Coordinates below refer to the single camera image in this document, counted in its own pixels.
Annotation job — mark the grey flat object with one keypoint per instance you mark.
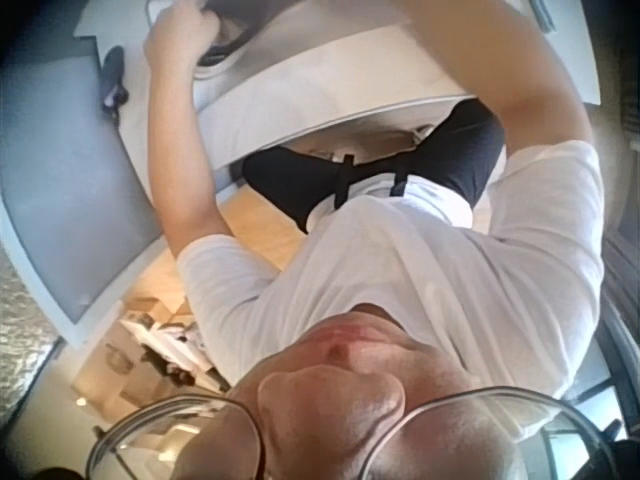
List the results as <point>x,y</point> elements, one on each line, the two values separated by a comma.
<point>545,15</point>

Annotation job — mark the dark grey object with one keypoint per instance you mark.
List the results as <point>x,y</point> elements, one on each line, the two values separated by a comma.
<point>230,40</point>

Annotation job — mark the small black tool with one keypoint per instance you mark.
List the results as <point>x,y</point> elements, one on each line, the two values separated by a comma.
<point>114,75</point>

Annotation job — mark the person's left hand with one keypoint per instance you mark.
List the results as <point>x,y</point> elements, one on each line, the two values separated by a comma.
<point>172,40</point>

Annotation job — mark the grey panel with white frame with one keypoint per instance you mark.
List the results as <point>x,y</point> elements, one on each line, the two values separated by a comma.
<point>75,190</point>

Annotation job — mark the white paper sheet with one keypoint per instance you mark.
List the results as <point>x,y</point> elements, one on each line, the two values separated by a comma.
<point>117,20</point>

